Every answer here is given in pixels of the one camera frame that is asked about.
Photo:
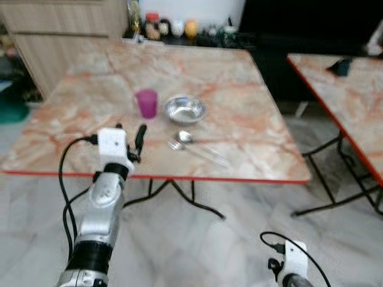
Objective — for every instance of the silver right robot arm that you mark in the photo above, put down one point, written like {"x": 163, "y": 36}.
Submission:
{"x": 296, "y": 281}

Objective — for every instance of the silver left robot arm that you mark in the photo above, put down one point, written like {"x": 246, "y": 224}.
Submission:
{"x": 99, "y": 215}

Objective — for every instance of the purple plastic cup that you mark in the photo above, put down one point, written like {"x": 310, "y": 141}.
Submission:
{"x": 146, "y": 104}

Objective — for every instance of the stainless steel spoon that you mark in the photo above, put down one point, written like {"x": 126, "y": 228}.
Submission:
{"x": 185, "y": 137}

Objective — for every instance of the stainless steel bowl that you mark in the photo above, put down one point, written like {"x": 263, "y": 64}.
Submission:
{"x": 185, "y": 110}

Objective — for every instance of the stainless steel fork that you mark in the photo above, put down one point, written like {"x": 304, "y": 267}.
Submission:
{"x": 197, "y": 152}

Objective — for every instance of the black folding table legs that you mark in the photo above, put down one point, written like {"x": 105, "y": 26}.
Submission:
{"x": 179, "y": 194}
{"x": 335, "y": 179}

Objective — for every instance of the red lid glass jar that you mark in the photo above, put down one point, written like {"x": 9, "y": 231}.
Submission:
{"x": 152, "y": 28}

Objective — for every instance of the green plastic bin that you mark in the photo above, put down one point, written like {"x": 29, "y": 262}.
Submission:
{"x": 12, "y": 107}

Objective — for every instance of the brown jar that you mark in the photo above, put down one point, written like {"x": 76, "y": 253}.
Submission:
{"x": 164, "y": 28}

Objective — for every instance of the golden ornament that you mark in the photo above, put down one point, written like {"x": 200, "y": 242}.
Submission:
{"x": 136, "y": 18}

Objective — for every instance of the light wooden cabinet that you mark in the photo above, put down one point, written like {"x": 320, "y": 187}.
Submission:
{"x": 54, "y": 36}

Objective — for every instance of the white egg ornament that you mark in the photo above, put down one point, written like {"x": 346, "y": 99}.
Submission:
{"x": 178, "y": 28}

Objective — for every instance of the yellow egg ornament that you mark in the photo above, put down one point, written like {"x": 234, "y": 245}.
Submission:
{"x": 191, "y": 28}

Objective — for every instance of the small black table object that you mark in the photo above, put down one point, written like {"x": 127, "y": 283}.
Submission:
{"x": 340, "y": 67}

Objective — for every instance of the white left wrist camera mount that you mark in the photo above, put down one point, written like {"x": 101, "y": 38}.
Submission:
{"x": 114, "y": 148}

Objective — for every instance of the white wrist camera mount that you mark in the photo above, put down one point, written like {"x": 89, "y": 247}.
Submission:
{"x": 296, "y": 260}
{"x": 114, "y": 148}

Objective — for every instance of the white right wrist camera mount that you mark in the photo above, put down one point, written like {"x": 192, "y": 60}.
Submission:
{"x": 296, "y": 260}

